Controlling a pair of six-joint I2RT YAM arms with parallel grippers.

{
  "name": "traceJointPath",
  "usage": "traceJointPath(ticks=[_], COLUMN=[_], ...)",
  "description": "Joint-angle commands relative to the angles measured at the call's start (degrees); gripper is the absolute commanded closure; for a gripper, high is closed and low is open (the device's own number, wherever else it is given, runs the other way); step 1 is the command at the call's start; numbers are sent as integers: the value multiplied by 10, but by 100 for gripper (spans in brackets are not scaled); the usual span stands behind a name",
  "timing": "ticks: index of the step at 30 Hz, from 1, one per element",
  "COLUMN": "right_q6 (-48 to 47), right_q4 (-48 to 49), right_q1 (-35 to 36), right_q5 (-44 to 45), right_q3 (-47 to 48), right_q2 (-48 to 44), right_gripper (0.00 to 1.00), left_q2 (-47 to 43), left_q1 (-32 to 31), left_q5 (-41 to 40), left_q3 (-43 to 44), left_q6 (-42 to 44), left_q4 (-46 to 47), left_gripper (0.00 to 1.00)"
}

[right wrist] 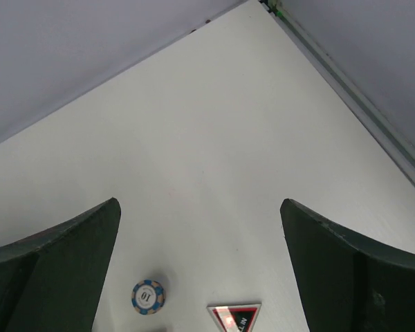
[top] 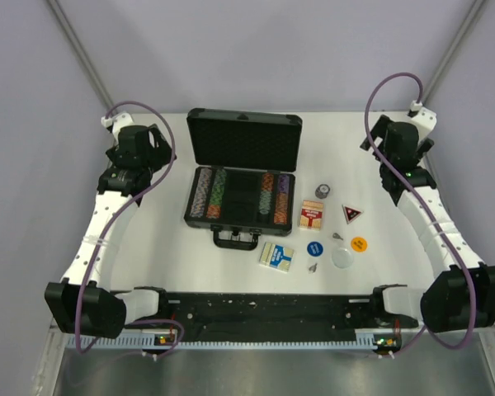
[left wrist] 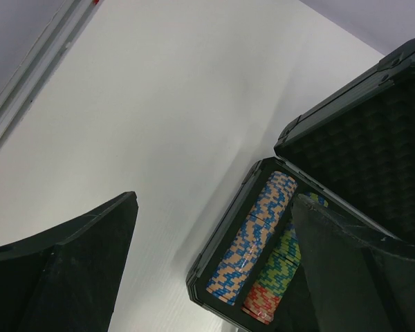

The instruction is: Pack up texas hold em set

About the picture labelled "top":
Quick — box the triangular all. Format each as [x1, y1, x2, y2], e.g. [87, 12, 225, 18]
[342, 204, 364, 224]

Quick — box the stack of poker chips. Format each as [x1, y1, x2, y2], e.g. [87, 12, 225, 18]
[314, 183, 331, 200]

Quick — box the yellow big blind button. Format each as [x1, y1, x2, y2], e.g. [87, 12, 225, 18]
[350, 236, 368, 252]

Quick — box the red playing card box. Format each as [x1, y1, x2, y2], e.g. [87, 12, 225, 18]
[299, 200, 324, 230]

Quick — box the clear round dealer button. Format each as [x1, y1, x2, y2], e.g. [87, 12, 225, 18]
[331, 247, 353, 269]

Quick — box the blue small blind button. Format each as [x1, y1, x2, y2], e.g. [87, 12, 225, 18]
[307, 241, 323, 257]

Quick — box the blue playing card box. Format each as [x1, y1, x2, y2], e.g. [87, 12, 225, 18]
[259, 243, 295, 273]

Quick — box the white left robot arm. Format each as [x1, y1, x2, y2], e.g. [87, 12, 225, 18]
[45, 112, 175, 338]

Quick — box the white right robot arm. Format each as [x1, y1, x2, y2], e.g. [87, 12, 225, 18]
[361, 109, 495, 333]

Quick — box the black poker set case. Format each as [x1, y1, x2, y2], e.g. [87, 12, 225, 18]
[184, 108, 303, 251]

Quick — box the blue white chip row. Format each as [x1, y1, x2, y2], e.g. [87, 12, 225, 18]
[190, 168, 213, 218]

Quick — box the green chip row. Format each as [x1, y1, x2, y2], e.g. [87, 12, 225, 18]
[206, 169, 227, 219]

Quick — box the orange grey chip row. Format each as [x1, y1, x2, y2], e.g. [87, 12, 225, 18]
[258, 172, 275, 215]

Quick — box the purple orange chip row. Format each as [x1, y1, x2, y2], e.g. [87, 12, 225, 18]
[273, 174, 291, 225]

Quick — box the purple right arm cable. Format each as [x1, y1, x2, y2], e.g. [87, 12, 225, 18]
[364, 73, 479, 359]

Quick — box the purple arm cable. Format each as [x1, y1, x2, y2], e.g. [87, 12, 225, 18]
[364, 73, 479, 359]
[73, 101, 186, 359]

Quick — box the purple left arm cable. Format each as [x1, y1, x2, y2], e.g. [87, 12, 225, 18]
[73, 101, 186, 359]

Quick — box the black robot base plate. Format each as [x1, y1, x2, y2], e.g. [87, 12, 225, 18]
[156, 292, 398, 342]

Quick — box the blue-grey cable duct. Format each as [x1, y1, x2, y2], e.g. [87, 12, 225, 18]
[65, 332, 401, 351]

